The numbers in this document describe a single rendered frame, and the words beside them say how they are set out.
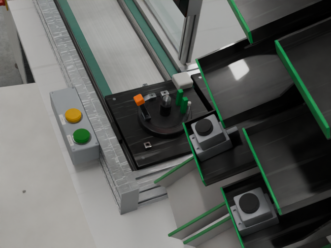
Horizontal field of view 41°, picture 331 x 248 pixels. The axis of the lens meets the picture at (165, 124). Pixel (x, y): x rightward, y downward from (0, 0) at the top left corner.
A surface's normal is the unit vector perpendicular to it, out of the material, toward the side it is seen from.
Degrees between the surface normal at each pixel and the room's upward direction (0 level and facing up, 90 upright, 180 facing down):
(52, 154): 0
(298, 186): 25
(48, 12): 0
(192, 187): 45
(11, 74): 0
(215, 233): 90
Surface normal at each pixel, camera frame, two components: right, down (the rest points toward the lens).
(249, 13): -0.32, -0.52
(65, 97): 0.10, -0.63
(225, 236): -0.61, -0.36
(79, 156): 0.40, 0.73
